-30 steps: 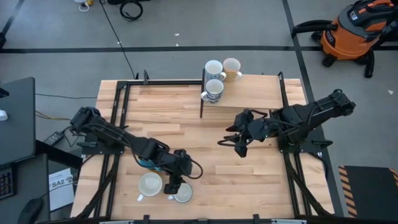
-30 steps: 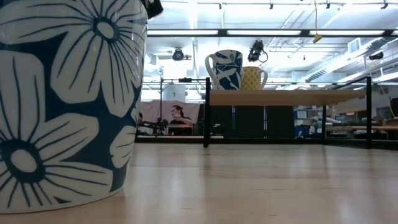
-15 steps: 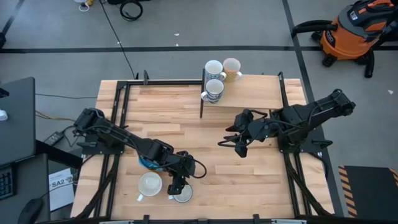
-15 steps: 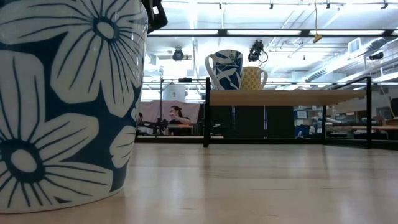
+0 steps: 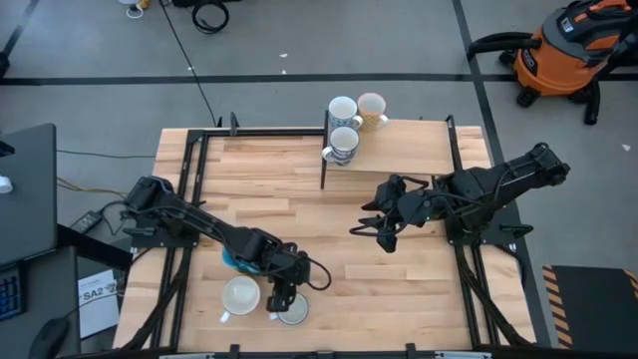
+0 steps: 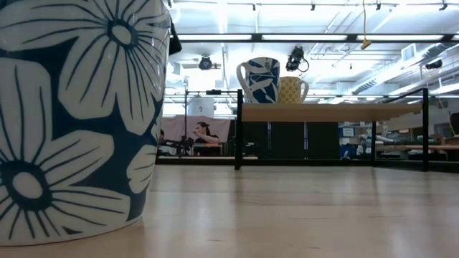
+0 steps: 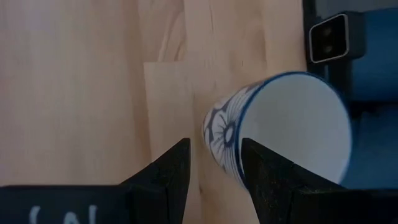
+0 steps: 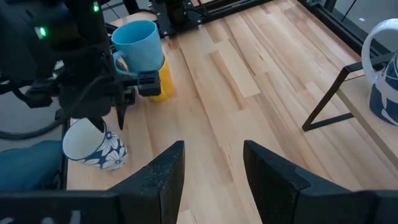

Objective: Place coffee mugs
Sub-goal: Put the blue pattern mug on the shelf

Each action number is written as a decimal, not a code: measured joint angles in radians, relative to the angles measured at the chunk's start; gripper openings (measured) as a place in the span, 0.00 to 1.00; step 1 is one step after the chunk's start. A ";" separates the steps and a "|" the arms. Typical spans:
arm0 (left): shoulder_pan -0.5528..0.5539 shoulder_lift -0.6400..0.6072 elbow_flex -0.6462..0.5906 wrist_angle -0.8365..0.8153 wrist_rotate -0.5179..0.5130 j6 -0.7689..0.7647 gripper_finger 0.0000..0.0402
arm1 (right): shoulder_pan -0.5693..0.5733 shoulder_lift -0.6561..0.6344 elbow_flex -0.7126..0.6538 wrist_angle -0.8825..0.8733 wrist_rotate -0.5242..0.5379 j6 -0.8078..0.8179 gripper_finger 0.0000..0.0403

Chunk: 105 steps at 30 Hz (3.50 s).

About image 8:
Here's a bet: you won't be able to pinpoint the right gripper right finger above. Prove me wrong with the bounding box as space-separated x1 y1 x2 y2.
243 139 377 224

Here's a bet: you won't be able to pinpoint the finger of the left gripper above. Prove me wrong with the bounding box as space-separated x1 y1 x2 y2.
115 101 127 131
88 115 106 133

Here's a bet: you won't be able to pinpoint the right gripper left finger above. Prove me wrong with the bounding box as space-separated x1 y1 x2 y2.
108 140 186 224

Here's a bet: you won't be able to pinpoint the navy mug white flowers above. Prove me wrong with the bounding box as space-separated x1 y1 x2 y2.
62 117 129 171

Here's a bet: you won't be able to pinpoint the plain yellow mug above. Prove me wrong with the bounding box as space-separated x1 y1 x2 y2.
148 57 174 102

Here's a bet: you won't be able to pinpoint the plain light blue mug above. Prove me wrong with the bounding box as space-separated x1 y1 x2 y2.
111 20 165 77

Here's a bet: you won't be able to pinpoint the navy white leaf pattern mug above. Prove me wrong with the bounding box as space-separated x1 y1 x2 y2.
361 17 398 127

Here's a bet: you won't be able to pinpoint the blue fabric object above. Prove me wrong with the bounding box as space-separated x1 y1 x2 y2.
0 139 65 192

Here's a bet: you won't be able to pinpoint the wooden shelf black metal legs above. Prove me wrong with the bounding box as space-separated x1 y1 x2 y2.
301 51 398 170

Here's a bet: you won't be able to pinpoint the thick black cable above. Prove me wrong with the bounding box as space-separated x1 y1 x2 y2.
0 118 68 141

